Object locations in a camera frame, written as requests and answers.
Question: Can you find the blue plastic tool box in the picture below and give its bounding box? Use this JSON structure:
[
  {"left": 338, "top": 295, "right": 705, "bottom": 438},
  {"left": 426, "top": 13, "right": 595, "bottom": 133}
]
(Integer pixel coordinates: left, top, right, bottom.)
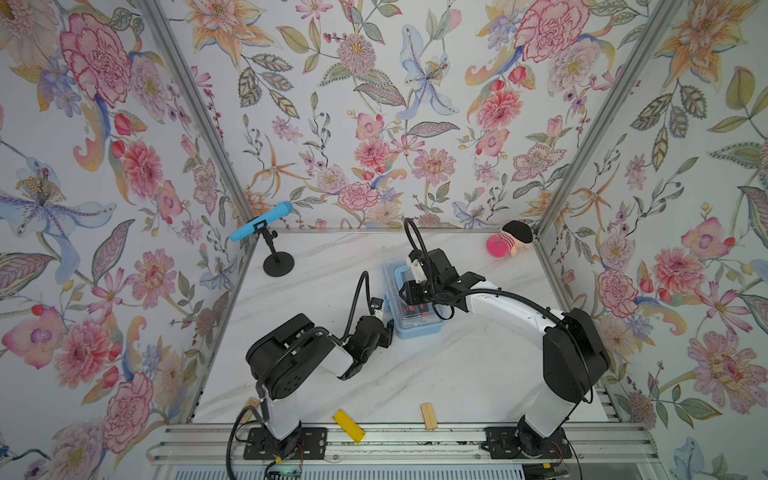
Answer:
[{"left": 382, "top": 260, "right": 449, "bottom": 340}]

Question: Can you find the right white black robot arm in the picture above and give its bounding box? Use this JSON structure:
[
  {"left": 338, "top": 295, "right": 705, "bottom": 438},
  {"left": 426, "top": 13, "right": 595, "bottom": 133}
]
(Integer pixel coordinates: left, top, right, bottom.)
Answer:
[{"left": 399, "top": 218, "right": 610, "bottom": 458}]

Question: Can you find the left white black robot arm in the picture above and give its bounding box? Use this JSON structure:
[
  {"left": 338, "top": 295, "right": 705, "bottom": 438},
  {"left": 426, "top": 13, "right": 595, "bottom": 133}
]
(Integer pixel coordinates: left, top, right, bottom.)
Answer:
[{"left": 232, "top": 271, "right": 394, "bottom": 448}]

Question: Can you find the pink plush toy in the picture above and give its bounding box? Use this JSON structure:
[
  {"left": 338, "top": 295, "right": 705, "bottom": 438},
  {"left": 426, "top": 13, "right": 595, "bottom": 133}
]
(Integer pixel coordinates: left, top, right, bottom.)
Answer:
[{"left": 486, "top": 220, "right": 534, "bottom": 258}]

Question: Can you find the yellow utility knife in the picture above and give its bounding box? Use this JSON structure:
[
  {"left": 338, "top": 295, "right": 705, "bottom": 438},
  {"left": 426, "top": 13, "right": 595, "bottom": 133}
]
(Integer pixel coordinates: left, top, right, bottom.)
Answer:
[{"left": 333, "top": 409, "right": 366, "bottom": 444}]

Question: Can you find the black microphone stand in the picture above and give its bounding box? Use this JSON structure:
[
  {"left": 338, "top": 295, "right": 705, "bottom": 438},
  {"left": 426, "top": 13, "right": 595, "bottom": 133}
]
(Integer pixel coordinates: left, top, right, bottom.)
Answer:
[{"left": 255, "top": 226, "right": 295, "bottom": 278}]

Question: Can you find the small wooden block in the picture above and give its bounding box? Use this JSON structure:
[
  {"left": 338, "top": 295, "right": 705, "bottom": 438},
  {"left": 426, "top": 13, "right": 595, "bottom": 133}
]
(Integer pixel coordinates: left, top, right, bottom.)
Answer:
[{"left": 241, "top": 397, "right": 259, "bottom": 423}]

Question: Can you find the blue microphone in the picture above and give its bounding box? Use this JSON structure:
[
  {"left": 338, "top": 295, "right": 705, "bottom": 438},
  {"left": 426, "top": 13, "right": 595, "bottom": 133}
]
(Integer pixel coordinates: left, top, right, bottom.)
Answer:
[{"left": 229, "top": 201, "right": 293, "bottom": 242}]

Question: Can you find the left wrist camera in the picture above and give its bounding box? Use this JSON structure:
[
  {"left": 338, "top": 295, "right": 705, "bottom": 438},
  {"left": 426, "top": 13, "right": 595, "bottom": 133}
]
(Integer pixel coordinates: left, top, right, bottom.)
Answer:
[{"left": 368, "top": 297, "right": 386, "bottom": 319}]

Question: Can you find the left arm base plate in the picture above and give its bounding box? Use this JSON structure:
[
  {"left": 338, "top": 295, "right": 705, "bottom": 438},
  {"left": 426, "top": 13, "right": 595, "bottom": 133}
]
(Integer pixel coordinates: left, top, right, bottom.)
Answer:
[{"left": 242, "top": 426, "right": 328, "bottom": 460}]

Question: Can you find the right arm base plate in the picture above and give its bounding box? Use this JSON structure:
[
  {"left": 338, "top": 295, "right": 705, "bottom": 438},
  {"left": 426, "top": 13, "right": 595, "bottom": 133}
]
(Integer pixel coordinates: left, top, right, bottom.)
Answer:
[{"left": 480, "top": 426, "right": 573, "bottom": 461}]

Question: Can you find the aluminium front rail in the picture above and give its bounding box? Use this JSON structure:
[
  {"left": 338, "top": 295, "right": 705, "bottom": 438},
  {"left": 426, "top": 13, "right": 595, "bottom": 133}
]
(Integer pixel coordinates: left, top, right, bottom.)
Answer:
[{"left": 148, "top": 422, "right": 659, "bottom": 467}]

